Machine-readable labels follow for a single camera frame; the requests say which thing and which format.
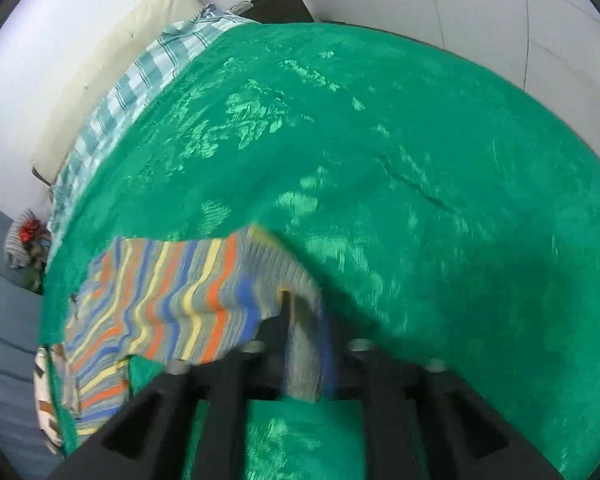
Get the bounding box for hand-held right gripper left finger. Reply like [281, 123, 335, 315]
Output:
[47, 305, 287, 480]

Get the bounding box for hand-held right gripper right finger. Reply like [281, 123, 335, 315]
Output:
[319, 305, 566, 480]

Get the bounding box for striped knit sweater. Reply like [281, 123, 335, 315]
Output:
[62, 225, 338, 436]

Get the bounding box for green velvet blanket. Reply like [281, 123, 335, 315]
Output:
[39, 21, 600, 480]

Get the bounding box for white brown patterned cloth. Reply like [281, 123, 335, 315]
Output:
[34, 345, 76, 455]

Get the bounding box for grey-blue curtain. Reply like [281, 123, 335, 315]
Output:
[0, 197, 56, 463]

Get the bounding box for grey striped knit hat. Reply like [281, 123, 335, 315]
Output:
[5, 208, 38, 268]

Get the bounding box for teal checked bed sheet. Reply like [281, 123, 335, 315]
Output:
[46, 4, 258, 233]

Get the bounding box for cream pillow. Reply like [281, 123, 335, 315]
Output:
[31, 0, 206, 186]

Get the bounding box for dark bedside cabinet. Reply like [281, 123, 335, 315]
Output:
[240, 0, 316, 24]

